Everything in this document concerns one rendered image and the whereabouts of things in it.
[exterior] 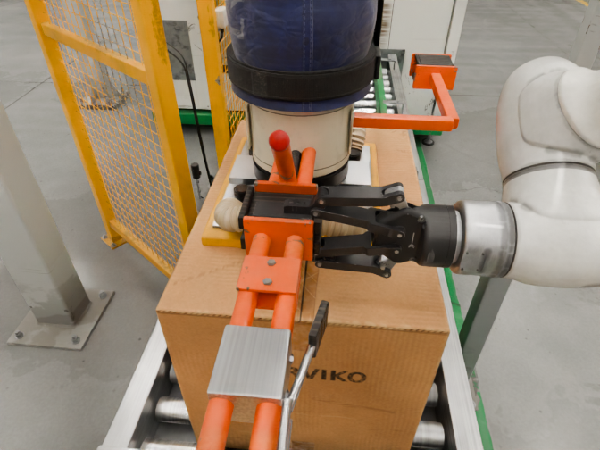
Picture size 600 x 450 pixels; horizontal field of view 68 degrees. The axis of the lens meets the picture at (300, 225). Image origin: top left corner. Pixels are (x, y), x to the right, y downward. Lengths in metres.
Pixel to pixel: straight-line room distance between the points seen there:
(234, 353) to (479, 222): 0.30
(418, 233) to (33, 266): 1.49
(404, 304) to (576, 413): 1.28
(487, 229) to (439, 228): 0.05
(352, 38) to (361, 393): 0.52
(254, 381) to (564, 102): 0.44
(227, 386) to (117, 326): 1.58
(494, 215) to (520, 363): 1.39
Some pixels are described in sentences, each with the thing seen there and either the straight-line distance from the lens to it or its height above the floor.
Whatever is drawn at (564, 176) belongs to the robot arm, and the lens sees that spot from 0.58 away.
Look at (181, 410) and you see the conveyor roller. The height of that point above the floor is 0.55.
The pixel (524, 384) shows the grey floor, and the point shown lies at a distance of 1.84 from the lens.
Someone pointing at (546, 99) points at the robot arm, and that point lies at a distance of 0.59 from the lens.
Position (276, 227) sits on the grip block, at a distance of 0.51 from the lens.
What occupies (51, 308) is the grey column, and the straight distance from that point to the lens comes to 1.96.
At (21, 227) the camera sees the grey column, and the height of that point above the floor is 0.52.
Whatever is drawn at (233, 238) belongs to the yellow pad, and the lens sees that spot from 0.70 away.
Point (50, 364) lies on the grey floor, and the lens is 1.94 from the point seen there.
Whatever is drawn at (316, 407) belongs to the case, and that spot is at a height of 0.73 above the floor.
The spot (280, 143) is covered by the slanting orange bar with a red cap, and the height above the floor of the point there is 1.20.
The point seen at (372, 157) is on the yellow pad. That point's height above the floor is 0.97.
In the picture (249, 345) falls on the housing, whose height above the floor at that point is 1.09.
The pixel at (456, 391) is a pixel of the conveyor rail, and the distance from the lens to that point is 1.01.
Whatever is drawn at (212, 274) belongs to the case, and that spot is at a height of 0.95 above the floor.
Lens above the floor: 1.42
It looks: 39 degrees down
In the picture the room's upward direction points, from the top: straight up
